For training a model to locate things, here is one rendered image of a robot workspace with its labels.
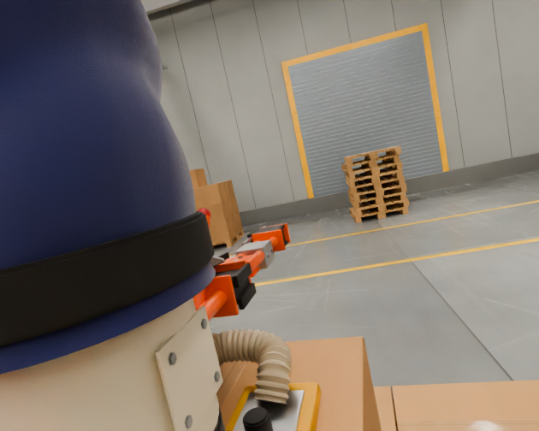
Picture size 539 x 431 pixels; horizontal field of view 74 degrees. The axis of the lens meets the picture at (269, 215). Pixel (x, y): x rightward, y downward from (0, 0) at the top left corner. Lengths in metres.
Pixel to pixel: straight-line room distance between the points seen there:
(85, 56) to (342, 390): 0.44
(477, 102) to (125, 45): 10.28
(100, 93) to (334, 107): 9.43
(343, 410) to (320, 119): 9.26
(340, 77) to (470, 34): 3.19
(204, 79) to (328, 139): 3.70
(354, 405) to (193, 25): 10.61
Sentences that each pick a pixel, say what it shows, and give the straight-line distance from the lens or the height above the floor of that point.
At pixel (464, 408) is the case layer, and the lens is 1.42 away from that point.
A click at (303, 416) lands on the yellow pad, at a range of 0.45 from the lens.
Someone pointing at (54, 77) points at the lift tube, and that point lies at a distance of 0.25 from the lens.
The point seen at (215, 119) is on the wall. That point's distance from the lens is 10.17.
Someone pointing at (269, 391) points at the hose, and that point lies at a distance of 0.44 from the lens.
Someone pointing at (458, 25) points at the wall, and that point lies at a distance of 10.65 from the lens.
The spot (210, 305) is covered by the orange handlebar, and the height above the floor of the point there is 1.25.
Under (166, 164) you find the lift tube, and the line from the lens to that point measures 0.27.
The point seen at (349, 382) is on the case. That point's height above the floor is 1.12.
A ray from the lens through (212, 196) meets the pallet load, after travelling 7.37.
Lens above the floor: 1.41
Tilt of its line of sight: 7 degrees down
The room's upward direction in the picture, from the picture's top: 12 degrees counter-clockwise
